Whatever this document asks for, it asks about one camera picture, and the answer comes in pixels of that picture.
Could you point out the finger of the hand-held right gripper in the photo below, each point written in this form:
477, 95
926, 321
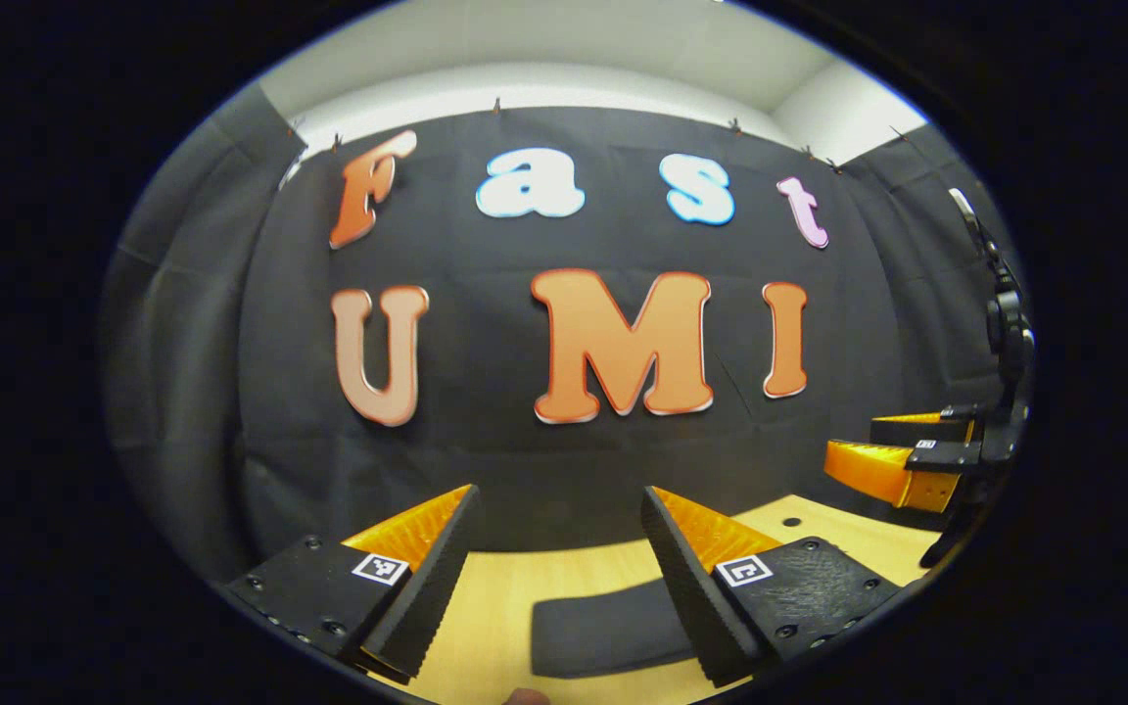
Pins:
887, 470
916, 429

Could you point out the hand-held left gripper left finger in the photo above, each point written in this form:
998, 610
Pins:
427, 597

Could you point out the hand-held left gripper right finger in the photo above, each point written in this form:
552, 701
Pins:
696, 607

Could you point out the dark denim jeans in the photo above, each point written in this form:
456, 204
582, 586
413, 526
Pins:
613, 627

